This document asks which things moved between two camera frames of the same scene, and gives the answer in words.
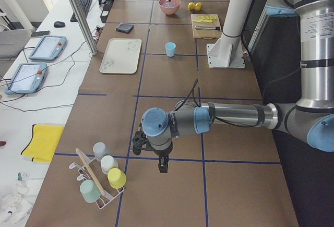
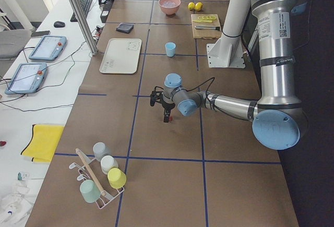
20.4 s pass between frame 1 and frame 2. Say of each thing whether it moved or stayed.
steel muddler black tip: stayed
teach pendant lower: stayed
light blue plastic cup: stayed
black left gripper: moved
